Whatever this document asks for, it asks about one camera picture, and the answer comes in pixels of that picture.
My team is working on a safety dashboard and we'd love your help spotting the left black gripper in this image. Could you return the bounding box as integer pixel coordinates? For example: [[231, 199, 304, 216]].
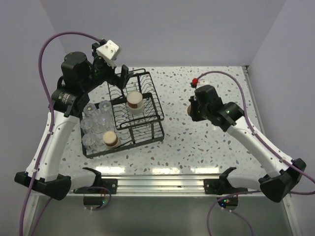
[[81, 44, 133, 92]]

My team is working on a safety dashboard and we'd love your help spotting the beige cup rack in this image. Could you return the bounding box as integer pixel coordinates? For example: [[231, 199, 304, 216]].
[[187, 105, 192, 116], [126, 91, 144, 115], [103, 130, 121, 149]]

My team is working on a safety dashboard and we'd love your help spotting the clear glass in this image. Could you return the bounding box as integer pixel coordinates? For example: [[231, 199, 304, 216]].
[[82, 133, 103, 151], [98, 100, 114, 122], [97, 114, 115, 133], [80, 118, 98, 134], [83, 103, 100, 122]]

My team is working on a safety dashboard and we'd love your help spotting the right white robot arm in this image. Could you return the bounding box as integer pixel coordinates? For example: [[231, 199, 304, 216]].
[[189, 85, 306, 203]]

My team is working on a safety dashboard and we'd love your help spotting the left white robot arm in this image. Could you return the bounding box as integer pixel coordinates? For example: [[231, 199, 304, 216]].
[[14, 40, 132, 201]]

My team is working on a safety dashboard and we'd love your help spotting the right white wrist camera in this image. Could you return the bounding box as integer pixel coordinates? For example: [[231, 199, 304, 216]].
[[190, 78, 205, 89]]

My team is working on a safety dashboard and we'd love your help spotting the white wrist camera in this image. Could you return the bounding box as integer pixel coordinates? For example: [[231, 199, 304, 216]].
[[96, 40, 121, 68], [190, 78, 205, 89]]

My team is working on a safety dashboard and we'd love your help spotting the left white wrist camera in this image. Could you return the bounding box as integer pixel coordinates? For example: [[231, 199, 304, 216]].
[[96, 40, 121, 68]]

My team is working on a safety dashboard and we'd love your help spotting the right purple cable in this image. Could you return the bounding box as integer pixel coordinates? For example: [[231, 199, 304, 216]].
[[199, 71, 315, 236]]

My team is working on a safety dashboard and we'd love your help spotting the purple cable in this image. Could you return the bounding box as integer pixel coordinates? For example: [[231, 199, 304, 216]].
[[199, 71, 315, 236], [18, 31, 113, 236]]

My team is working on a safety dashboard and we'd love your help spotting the black wire dish rack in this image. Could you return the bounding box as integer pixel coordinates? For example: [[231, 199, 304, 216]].
[[82, 68, 165, 159]]

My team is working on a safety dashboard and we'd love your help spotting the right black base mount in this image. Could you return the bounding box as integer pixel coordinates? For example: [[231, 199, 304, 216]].
[[203, 167, 248, 196]]

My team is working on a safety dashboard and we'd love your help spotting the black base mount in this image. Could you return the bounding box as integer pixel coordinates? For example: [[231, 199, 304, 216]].
[[71, 167, 118, 195], [203, 167, 248, 196]]

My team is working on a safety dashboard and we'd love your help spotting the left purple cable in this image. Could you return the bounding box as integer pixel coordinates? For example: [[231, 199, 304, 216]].
[[18, 31, 113, 236]]

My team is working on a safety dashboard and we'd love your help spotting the aluminium front rail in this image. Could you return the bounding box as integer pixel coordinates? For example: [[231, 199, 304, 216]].
[[68, 174, 261, 197]]

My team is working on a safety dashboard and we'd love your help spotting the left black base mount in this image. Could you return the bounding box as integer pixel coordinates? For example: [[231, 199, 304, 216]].
[[71, 167, 118, 195]]

